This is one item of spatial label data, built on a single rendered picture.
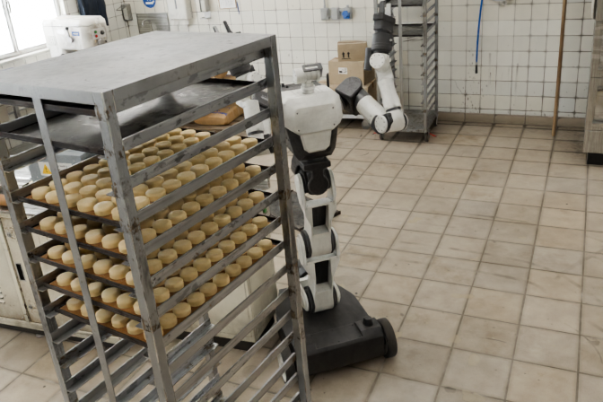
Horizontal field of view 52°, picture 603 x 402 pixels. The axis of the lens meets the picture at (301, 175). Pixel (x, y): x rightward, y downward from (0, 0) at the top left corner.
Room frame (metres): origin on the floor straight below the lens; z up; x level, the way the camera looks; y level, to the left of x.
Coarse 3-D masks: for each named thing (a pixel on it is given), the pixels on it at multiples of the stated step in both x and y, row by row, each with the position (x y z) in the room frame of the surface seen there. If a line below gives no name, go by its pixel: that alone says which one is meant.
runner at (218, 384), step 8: (288, 312) 1.77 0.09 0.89; (280, 320) 1.73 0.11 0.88; (272, 328) 1.69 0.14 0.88; (264, 336) 1.65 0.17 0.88; (256, 344) 1.61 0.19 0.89; (264, 344) 1.65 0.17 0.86; (248, 352) 1.58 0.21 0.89; (256, 352) 1.61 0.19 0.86; (240, 360) 1.55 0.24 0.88; (248, 360) 1.57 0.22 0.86; (232, 368) 1.51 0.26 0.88; (224, 376) 1.48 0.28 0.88; (216, 384) 1.45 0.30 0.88; (208, 392) 1.42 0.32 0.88; (200, 400) 1.39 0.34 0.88
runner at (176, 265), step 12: (276, 192) 1.78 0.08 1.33; (264, 204) 1.72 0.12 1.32; (240, 216) 1.62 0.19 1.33; (252, 216) 1.67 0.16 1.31; (228, 228) 1.57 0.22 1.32; (204, 240) 1.49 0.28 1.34; (216, 240) 1.53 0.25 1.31; (192, 252) 1.45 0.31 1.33; (180, 264) 1.41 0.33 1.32; (156, 276) 1.33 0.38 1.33; (168, 276) 1.37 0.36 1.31
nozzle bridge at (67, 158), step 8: (40, 144) 2.97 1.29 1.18; (64, 152) 2.82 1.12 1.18; (72, 152) 2.81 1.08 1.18; (80, 152) 2.80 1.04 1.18; (64, 160) 2.79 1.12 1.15; (72, 160) 2.77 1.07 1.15; (80, 160) 2.75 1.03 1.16; (32, 168) 2.86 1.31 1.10; (40, 168) 2.84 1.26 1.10; (48, 168) 2.82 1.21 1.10; (64, 168) 2.79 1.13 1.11; (32, 176) 2.87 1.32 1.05; (40, 176) 2.85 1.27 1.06
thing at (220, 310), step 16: (256, 272) 2.77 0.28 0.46; (272, 272) 2.95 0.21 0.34; (240, 288) 2.69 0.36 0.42; (256, 288) 2.75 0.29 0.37; (272, 288) 2.92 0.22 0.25; (224, 304) 2.73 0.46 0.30; (256, 304) 2.73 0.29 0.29; (240, 320) 2.70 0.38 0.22; (272, 320) 2.95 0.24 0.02; (224, 336) 2.74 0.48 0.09; (256, 336) 2.69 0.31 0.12
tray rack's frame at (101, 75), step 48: (96, 48) 1.81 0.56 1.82; (144, 48) 1.74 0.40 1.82; (192, 48) 1.67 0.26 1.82; (240, 48) 1.65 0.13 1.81; (48, 96) 1.36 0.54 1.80; (96, 96) 1.27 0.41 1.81; (0, 144) 1.52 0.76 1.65; (48, 144) 1.40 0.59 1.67; (144, 288) 1.26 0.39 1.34; (48, 336) 1.52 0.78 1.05; (96, 336) 1.40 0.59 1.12
